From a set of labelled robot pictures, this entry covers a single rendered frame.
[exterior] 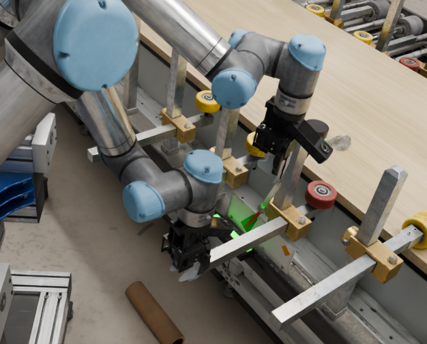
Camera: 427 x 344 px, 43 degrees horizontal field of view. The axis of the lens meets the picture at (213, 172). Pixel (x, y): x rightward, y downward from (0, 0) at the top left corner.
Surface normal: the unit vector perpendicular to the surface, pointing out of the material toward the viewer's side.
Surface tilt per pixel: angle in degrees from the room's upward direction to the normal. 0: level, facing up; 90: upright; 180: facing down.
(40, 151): 90
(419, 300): 90
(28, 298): 0
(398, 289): 90
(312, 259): 0
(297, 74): 90
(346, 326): 0
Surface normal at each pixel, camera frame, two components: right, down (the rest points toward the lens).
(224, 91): -0.32, 0.57
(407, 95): 0.14, -0.76
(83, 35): 0.66, 0.48
